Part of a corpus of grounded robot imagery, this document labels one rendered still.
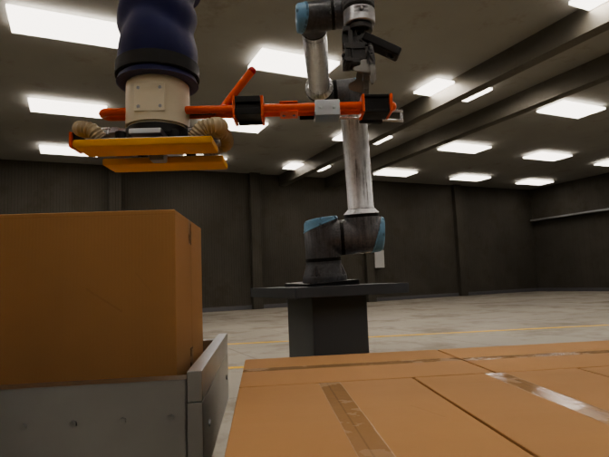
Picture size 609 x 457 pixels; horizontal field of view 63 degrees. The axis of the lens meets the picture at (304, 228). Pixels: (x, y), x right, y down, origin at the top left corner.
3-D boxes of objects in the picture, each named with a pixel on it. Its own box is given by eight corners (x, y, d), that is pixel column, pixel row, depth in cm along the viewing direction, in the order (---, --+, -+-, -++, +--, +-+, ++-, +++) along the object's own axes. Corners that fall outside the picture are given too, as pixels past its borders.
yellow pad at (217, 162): (101, 165, 139) (101, 148, 139) (114, 172, 149) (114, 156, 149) (223, 161, 140) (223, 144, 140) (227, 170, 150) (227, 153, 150)
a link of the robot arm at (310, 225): (306, 258, 219) (303, 219, 220) (344, 256, 218) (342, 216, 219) (304, 259, 204) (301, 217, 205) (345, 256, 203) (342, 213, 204)
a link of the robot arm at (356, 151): (344, 254, 219) (332, 84, 219) (384, 250, 218) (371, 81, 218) (345, 256, 203) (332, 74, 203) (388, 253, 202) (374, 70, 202)
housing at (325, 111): (314, 114, 134) (314, 99, 134) (314, 122, 140) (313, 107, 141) (340, 114, 134) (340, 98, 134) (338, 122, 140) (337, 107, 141)
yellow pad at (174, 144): (72, 147, 120) (72, 127, 121) (88, 157, 130) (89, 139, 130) (212, 142, 121) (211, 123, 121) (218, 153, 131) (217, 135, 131)
